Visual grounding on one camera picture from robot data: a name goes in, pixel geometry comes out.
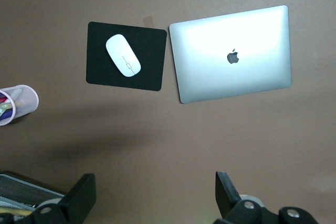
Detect white computer mouse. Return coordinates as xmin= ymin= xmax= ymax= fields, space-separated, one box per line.
xmin=105 ymin=34 xmax=142 ymax=78

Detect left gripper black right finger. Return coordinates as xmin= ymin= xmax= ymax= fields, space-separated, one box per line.
xmin=215 ymin=171 xmax=263 ymax=224

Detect grey wire mesh tray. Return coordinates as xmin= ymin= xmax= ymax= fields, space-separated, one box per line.
xmin=0 ymin=173 xmax=65 ymax=224

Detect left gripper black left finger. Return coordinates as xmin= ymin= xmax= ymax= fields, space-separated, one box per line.
xmin=28 ymin=173 xmax=97 ymax=224

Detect purple pen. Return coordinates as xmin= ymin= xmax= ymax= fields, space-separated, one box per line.
xmin=0 ymin=110 xmax=15 ymax=121

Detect black mouse pad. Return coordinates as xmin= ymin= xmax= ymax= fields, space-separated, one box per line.
xmin=86 ymin=21 xmax=168 ymax=93

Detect silver laptop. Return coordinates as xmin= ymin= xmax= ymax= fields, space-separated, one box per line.
xmin=168 ymin=4 xmax=293 ymax=105

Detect pink mesh pen cup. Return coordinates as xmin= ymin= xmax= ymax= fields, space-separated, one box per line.
xmin=0 ymin=84 xmax=40 ymax=127

